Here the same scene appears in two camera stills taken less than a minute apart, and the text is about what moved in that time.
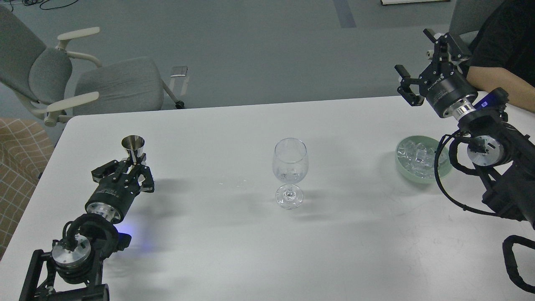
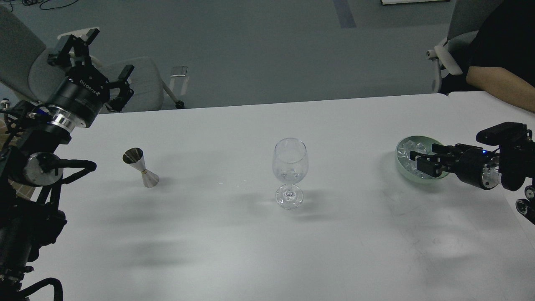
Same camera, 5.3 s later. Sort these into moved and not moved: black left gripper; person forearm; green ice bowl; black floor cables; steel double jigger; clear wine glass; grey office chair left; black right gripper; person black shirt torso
Moved: black right gripper; steel double jigger; black left gripper
Not moved: clear wine glass; person black shirt torso; green ice bowl; grey office chair left; person forearm; black floor cables
